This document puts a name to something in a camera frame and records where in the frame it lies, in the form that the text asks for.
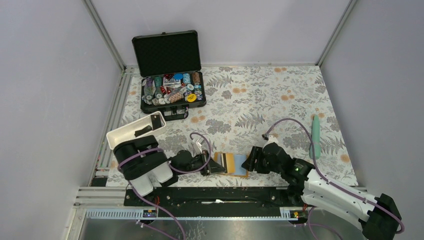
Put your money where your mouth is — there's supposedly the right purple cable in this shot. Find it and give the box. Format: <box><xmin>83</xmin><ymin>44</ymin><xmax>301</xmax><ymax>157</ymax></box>
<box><xmin>262</xmin><ymin>118</ymin><xmax>406</xmax><ymax>235</ymax></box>

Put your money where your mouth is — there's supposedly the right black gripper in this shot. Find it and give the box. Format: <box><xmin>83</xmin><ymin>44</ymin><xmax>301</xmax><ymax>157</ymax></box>
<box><xmin>240</xmin><ymin>145</ymin><xmax>283</xmax><ymax>175</ymax></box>

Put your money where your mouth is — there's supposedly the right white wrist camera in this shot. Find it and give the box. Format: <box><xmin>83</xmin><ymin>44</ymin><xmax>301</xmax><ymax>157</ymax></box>
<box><xmin>262</xmin><ymin>134</ymin><xmax>279</xmax><ymax>147</ymax></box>

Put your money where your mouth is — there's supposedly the black VIP card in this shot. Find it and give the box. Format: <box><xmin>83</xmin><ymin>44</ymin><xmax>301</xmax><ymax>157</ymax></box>
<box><xmin>150</xmin><ymin>113</ymin><xmax>163</xmax><ymax>131</ymax></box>

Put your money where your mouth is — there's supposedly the mint green wand massager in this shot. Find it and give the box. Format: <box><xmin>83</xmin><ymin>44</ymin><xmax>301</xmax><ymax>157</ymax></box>
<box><xmin>309</xmin><ymin>115</ymin><xmax>321</xmax><ymax>160</ymax></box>

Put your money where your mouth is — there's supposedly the black poker chip case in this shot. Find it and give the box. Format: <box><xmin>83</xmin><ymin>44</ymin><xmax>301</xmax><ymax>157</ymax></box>
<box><xmin>131</xmin><ymin>30</ymin><xmax>207</xmax><ymax>121</ymax></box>

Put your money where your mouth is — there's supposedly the light blue card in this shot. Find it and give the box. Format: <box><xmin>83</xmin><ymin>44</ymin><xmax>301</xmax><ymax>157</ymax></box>
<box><xmin>234</xmin><ymin>154</ymin><xmax>249</xmax><ymax>177</ymax></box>

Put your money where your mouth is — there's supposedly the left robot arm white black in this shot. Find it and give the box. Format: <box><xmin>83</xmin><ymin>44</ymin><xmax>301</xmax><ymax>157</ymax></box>
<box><xmin>113</xmin><ymin>132</ymin><xmax>226</xmax><ymax>206</ymax></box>

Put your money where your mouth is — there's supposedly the white rectangular plastic tray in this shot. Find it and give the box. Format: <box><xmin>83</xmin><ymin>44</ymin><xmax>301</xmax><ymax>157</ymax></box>
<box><xmin>106</xmin><ymin>111</ymin><xmax>167</xmax><ymax>150</ymax></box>

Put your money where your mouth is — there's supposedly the gold card black stripe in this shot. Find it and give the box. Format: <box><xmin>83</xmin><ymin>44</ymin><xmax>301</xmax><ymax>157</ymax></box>
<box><xmin>221</xmin><ymin>153</ymin><xmax>236</xmax><ymax>174</ymax></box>

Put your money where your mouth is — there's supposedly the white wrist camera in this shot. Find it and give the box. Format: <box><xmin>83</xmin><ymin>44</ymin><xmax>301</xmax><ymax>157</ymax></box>
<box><xmin>262</xmin><ymin>134</ymin><xmax>279</xmax><ymax>147</ymax></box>
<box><xmin>191</xmin><ymin>137</ymin><xmax>211</xmax><ymax>155</ymax></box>

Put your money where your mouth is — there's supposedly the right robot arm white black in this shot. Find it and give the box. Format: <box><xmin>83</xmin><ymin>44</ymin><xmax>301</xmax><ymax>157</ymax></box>
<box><xmin>241</xmin><ymin>142</ymin><xmax>402</xmax><ymax>240</ymax></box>

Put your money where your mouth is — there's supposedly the floral patterned table mat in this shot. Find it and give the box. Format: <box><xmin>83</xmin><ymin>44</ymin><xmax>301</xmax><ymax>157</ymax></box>
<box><xmin>109</xmin><ymin>65</ymin><xmax>359</xmax><ymax>188</ymax></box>

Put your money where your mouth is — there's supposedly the small black item in tray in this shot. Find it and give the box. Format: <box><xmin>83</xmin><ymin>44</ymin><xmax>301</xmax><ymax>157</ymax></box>
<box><xmin>134</xmin><ymin>125</ymin><xmax>153</xmax><ymax>138</ymax></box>

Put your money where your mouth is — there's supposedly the blue round chip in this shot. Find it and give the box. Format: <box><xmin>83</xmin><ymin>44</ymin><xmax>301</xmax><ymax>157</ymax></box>
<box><xmin>173</xmin><ymin>73</ymin><xmax>184</xmax><ymax>80</ymax></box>

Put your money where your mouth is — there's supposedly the yellow round chip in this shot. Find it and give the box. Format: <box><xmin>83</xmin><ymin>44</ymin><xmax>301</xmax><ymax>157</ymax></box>
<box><xmin>185</xmin><ymin>93</ymin><xmax>197</xmax><ymax>103</ymax></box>

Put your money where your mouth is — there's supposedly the grey slotted cable duct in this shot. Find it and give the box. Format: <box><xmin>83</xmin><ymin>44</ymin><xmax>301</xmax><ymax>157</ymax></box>
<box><xmin>85</xmin><ymin>206</ymin><xmax>298</xmax><ymax>221</ymax></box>

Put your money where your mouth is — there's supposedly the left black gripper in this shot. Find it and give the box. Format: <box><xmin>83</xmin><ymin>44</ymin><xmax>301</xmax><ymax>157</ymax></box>
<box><xmin>177</xmin><ymin>149</ymin><xmax>227</xmax><ymax>177</ymax></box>

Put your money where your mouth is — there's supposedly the orange leather card holder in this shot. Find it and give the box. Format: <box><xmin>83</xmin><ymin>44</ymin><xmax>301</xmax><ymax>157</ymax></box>
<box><xmin>213</xmin><ymin>152</ymin><xmax>249</xmax><ymax>178</ymax></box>

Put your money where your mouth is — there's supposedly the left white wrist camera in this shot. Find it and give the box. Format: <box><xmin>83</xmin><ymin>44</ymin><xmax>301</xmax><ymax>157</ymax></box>
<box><xmin>191</xmin><ymin>137</ymin><xmax>211</xmax><ymax>155</ymax></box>

